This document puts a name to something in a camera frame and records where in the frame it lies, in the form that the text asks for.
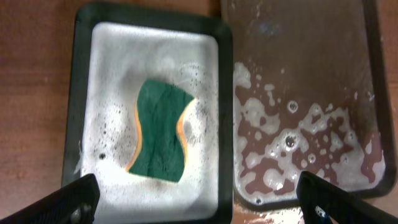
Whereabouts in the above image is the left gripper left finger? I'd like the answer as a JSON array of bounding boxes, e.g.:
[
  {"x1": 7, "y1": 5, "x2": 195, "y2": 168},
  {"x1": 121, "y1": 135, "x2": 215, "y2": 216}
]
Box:
[{"x1": 1, "y1": 174, "x2": 100, "y2": 224}]

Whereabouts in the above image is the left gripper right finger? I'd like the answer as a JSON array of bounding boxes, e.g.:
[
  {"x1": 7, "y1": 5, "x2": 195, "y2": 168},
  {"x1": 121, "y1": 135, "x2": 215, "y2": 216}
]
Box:
[{"x1": 296, "y1": 171, "x2": 397, "y2": 223}]

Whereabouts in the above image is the green yellow sponge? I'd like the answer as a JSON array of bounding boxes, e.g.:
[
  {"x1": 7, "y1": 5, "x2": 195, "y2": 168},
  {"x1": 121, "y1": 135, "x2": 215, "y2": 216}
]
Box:
[{"x1": 126, "y1": 80, "x2": 195, "y2": 182}]

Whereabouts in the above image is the brown serving tray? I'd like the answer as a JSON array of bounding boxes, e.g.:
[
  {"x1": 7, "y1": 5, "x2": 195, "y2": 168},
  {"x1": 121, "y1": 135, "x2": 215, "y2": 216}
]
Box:
[{"x1": 221, "y1": 0, "x2": 397, "y2": 211}]

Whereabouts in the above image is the black soapy water tray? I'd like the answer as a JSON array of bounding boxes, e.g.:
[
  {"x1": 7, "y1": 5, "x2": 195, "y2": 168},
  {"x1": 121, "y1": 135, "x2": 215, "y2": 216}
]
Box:
[{"x1": 62, "y1": 2, "x2": 233, "y2": 223}]

